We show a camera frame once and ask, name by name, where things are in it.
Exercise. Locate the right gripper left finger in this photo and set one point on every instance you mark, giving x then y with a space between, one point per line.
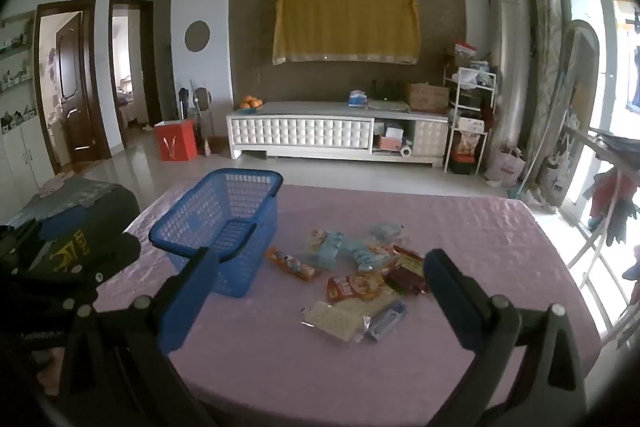
168 316

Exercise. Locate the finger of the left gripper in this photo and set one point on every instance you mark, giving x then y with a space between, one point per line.
108 260

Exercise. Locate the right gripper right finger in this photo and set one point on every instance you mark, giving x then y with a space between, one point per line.
525 369

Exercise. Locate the orange long snack bar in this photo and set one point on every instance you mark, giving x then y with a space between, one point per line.
292 265

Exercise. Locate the clear blue candy bag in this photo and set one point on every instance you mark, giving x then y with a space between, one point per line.
326 249

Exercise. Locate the dark maroon snack packet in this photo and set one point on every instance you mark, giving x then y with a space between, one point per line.
407 275

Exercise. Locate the green edged cracker pack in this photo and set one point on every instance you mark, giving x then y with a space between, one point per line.
336 322

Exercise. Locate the small blue wafer packet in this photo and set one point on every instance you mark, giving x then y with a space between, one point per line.
386 321

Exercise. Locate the red orange snack packet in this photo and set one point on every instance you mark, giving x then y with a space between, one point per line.
363 286

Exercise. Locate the clear grey biscuit bag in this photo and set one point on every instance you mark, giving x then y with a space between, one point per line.
388 232

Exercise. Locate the dark covered sofa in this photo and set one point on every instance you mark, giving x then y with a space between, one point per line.
75 224

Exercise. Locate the blue plastic basket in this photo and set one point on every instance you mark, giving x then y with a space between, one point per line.
232 211

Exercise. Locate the clothes drying rack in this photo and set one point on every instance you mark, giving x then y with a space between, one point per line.
606 191

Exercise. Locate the pink quilted tablecloth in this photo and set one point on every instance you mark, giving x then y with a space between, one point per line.
253 358

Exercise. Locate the oranges on plate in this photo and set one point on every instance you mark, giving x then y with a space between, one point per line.
250 102

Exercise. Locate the white pink shopping bag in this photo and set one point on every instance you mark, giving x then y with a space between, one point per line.
505 167

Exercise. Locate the dark wooden door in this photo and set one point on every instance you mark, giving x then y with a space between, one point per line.
76 119

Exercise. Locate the white tufted tv cabinet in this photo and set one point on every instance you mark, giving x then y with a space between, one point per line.
314 130

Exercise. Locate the blue tissue box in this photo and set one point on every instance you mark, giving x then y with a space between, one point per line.
358 99

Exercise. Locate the white metal shelf rack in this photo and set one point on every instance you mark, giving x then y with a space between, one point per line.
471 109

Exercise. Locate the brown cardboard box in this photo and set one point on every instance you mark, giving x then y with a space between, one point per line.
424 98

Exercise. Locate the yellow cloth tv cover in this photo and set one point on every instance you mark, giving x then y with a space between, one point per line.
368 31

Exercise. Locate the silver standing air conditioner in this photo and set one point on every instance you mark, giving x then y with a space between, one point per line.
510 57

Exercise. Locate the round wall decoration lower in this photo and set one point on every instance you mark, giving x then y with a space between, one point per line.
197 36

